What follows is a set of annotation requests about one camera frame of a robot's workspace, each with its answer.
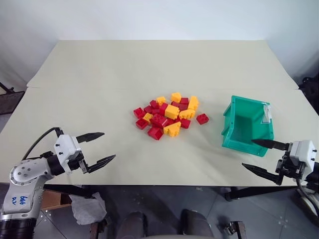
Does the white label card holder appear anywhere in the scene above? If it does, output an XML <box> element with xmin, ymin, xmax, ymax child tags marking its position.
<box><xmin>261</xmin><ymin>104</ymin><xmax>272</xmax><ymax>124</ymax></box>

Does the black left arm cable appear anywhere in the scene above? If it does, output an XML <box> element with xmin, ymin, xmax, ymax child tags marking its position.
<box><xmin>21</xmin><ymin>127</ymin><xmax>62</xmax><ymax>160</ymax></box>

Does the black table frame bar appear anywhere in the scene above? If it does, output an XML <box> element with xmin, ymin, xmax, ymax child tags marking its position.
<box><xmin>224</xmin><ymin>185</ymin><xmax>300</xmax><ymax>203</ymax></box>

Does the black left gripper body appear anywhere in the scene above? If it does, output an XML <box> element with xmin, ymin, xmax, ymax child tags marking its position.
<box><xmin>70</xmin><ymin>152</ymin><xmax>91</xmax><ymax>174</ymax></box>

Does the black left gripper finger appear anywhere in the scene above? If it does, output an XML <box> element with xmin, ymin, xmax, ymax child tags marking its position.
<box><xmin>76</xmin><ymin>132</ymin><xmax>105</xmax><ymax>144</ymax></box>
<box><xmin>86</xmin><ymin>154</ymin><xmax>117</xmax><ymax>174</ymax></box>

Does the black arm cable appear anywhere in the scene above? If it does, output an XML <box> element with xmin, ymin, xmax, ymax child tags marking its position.
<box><xmin>295</xmin><ymin>178</ymin><xmax>319</xmax><ymax>213</ymax></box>
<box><xmin>21</xmin><ymin>127</ymin><xmax>62</xmax><ymax>160</ymax></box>

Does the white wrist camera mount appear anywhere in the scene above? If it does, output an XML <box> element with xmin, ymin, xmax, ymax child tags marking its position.
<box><xmin>290</xmin><ymin>139</ymin><xmax>318</xmax><ymax>175</ymax></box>
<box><xmin>53</xmin><ymin>134</ymin><xmax>83</xmax><ymax>174</ymax></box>

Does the dark rounded shape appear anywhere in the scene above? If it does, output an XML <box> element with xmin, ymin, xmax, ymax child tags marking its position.
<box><xmin>116</xmin><ymin>211</ymin><xmax>148</xmax><ymax>239</ymax></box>
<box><xmin>178</xmin><ymin>208</ymin><xmax>215</xmax><ymax>239</ymax></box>

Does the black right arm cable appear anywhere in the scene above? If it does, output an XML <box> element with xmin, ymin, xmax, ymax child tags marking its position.
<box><xmin>295</xmin><ymin>178</ymin><xmax>319</xmax><ymax>213</ymax></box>

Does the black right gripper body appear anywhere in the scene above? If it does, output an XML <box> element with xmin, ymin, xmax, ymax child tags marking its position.
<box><xmin>275</xmin><ymin>142</ymin><xmax>304</xmax><ymax>179</ymax></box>

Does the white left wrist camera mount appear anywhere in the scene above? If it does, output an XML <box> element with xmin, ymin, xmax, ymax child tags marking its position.
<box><xmin>53</xmin><ymin>134</ymin><xmax>83</xmax><ymax>174</ymax></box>

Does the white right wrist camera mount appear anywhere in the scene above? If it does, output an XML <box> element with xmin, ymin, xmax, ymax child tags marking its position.
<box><xmin>290</xmin><ymin>139</ymin><xmax>318</xmax><ymax>175</ymax></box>

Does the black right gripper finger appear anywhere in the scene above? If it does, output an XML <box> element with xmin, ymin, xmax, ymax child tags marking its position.
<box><xmin>251</xmin><ymin>138</ymin><xmax>291</xmax><ymax>151</ymax></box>
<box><xmin>241</xmin><ymin>162</ymin><xmax>284</xmax><ymax>186</ymax></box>

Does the dark metal rack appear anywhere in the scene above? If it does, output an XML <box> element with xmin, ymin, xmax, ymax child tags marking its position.
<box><xmin>0</xmin><ymin>81</ymin><xmax>25</xmax><ymax>116</ymax></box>

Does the black table caster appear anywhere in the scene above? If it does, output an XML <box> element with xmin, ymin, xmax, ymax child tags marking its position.
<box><xmin>219</xmin><ymin>219</ymin><xmax>247</xmax><ymax>239</ymax></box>

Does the green plastic bin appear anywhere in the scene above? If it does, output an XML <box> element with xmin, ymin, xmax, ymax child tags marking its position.
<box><xmin>221</xmin><ymin>95</ymin><xmax>275</xmax><ymax>157</ymax></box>

